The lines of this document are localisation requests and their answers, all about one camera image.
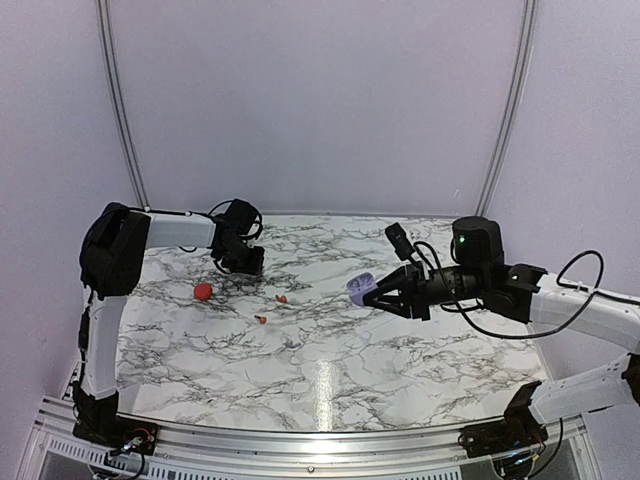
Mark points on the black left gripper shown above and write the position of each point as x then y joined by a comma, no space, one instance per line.
253,268

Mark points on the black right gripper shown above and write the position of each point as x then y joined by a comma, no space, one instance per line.
419,302

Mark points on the purple charging case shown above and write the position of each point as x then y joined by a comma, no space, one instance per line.
359,286

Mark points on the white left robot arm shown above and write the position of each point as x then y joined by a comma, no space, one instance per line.
111,260

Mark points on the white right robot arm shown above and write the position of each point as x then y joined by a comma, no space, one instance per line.
523,293

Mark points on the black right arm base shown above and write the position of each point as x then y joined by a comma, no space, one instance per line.
516,429

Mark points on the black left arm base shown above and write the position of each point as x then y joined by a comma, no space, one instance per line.
98,421

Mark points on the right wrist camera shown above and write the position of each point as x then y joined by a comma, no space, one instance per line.
398,238

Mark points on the aluminium front rail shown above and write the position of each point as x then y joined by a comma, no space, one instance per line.
197,452

